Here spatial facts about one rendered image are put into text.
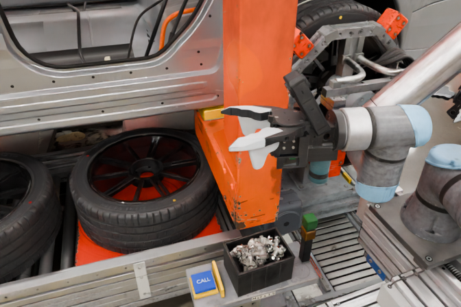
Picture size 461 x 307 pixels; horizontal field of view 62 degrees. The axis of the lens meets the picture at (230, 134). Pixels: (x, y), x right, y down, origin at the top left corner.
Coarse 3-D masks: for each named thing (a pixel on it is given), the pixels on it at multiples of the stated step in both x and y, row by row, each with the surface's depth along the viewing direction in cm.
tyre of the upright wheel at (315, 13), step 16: (304, 0) 161; (320, 0) 156; (336, 0) 154; (352, 0) 160; (304, 16) 149; (320, 16) 147; (336, 16) 149; (352, 16) 151; (368, 16) 153; (304, 32) 148
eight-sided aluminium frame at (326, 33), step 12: (336, 24) 148; (348, 24) 148; (360, 24) 149; (372, 24) 148; (312, 36) 147; (324, 36) 142; (336, 36) 143; (348, 36) 145; (372, 36) 155; (384, 36) 150; (324, 48) 145; (384, 48) 155; (300, 60) 145; (312, 60) 146; (300, 72) 147; (288, 108) 155
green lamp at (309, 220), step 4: (312, 212) 127; (304, 216) 126; (308, 216) 126; (312, 216) 126; (304, 220) 126; (308, 220) 124; (312, 220) 124; (316, 220) 124; (304, 224) 126; (308, 224) 124; (312, 224) 124; (316, 224) 125; (308, 228) 125; (312, 228) 125
